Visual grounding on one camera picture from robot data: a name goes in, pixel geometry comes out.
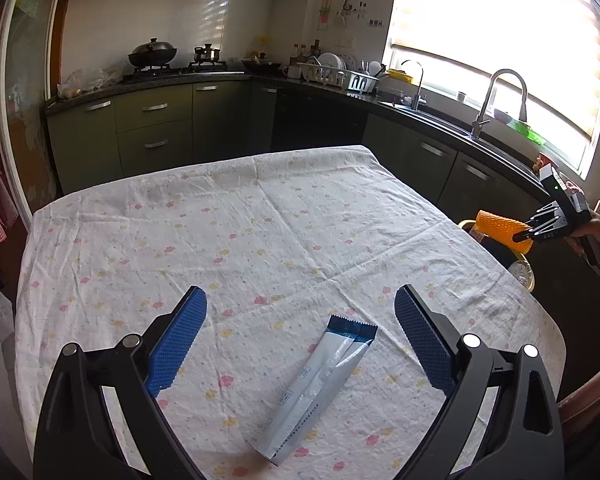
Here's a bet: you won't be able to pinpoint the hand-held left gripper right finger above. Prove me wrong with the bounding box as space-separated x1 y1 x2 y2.
394 284 565 480

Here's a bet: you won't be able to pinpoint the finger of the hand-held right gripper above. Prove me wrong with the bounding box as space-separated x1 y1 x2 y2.
511 222 564 247
527 201 563 228

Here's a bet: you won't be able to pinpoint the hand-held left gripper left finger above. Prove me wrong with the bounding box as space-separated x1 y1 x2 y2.
32 285 208 480

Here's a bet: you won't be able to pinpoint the yellow rimmed black bin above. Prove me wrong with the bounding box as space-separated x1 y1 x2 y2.
457 217 535 293

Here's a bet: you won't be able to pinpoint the white and blue packet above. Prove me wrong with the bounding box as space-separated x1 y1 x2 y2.
245 314 379 463

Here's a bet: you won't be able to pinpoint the person's right hand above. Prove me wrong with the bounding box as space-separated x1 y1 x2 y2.
564 181 600 261

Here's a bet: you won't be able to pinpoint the green sill item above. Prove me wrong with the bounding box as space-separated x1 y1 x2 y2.
512 120 545 144

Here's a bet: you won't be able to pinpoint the white floral tablecloth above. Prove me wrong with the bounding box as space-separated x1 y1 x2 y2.
14 145 566 480

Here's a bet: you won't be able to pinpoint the tall arched steel faucet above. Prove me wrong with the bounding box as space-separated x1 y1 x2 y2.
470 69 529 138

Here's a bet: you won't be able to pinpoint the steel double sink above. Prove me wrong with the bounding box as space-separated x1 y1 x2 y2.
380 100 480 133

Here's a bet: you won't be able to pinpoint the small steel faucet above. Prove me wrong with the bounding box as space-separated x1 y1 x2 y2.
400 60 427 111

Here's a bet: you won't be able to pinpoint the bright kitchen window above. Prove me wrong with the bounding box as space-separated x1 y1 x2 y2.
385 0 600 179

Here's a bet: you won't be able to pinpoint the green base cabinets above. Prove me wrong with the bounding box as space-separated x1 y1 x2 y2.
46 82 550 221

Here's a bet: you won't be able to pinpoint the white dish rack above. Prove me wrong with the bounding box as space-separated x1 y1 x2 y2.
297 52 381 94

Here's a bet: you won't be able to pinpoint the dark kitchen countertop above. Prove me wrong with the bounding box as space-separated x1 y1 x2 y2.
45 71 555 196

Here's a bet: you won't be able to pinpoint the gas stove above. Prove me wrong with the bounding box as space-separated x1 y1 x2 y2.
122 61 229 82

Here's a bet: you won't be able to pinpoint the clear plastic bag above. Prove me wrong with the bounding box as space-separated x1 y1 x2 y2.
57 67 124 99

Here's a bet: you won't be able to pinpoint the hanging white scoop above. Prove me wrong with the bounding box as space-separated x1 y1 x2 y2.
336 0 357 29

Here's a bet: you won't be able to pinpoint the small dark pot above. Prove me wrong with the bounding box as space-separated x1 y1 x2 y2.
194 44 222 65

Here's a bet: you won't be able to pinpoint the black frying pan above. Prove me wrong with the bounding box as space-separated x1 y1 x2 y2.
241 57 283 74

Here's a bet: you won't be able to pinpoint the black wok with lid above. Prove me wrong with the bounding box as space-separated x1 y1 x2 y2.
127 37 179 69

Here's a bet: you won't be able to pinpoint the condiment bottles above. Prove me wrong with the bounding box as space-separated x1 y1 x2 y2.
292 42 323 62

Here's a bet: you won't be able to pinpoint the white framed glass door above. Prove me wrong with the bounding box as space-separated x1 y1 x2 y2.
0 0 64 221

